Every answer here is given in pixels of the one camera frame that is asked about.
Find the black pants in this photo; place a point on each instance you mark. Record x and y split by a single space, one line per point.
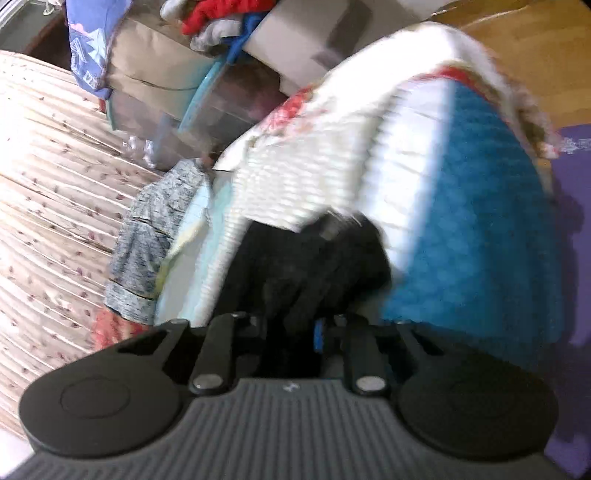
295 272

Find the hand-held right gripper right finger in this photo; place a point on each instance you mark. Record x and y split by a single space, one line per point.
318 337

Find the zigzag patterned bedspread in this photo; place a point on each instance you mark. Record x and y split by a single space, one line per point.
461 207

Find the purple mat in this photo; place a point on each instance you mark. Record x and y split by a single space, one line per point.
575 277

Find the pale blue sheet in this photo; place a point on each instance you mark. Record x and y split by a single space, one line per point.
194 258

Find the clear plastic storage box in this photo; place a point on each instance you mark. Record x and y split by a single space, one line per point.
138 120

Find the pile of colourful clothes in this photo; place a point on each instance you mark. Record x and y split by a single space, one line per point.
212 23

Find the blue printed cloth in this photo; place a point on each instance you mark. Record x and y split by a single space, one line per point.
87 50

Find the floral patchwork quilt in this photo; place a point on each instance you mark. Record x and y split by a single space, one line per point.
147 230

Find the plastic container with teal lid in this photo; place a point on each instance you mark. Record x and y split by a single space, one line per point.
226 101

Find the leaf print curtain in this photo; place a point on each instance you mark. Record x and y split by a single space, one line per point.
51 194

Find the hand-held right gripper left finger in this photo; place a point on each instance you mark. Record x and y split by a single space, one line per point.
249 330

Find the brown cardboard box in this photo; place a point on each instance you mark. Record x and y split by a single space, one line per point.
152 60

